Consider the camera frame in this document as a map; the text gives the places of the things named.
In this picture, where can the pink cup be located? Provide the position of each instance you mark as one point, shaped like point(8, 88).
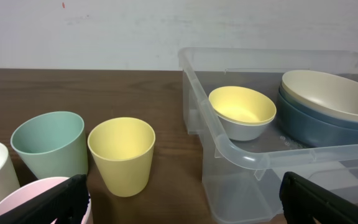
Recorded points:
point(28, 192)

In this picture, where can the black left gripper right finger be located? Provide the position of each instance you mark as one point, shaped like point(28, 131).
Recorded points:
point(307, 203)

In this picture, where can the clear plastic storage container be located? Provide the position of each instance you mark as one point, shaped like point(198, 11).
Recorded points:
point(242, 178)

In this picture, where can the green cup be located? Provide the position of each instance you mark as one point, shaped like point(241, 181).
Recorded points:
point(52, 144)

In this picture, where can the large cream bowl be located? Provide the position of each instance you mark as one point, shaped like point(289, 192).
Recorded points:
point(326, 93)

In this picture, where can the small grey bowl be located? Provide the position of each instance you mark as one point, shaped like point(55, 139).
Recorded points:
point(240, 131)

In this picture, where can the dark blue bowl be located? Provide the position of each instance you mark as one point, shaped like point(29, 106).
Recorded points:
point(309, 130)
point(316, 114)

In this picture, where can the yellow cup upper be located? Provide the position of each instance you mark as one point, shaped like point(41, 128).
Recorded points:
point(122, 149)

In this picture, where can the small yellow bowl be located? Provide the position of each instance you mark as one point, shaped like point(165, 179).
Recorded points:
point(242, 105)

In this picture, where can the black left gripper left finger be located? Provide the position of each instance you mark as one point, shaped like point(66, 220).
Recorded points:
point(67, 202)

